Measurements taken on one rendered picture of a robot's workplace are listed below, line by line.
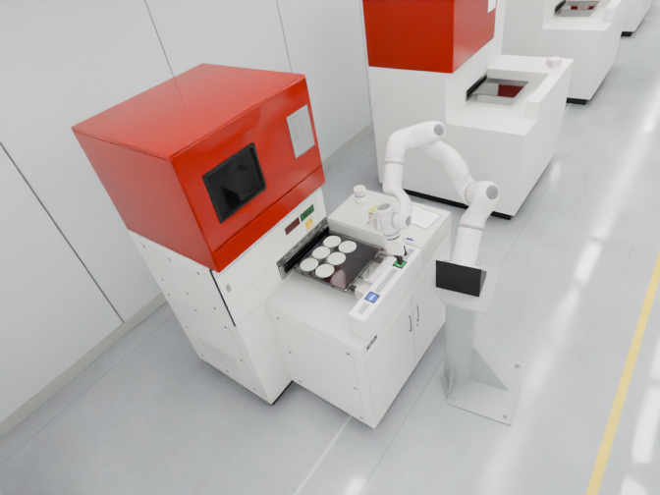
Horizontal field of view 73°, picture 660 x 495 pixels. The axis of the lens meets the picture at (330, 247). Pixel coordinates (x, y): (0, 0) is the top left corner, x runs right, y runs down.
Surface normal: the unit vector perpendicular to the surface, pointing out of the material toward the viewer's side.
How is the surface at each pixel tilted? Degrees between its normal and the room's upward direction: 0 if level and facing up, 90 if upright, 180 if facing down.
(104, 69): 90
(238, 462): 0
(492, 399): 0
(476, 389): 0
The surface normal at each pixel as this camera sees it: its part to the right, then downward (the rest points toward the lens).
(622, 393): -0.15, -0.76
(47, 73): 0.80, 0.29
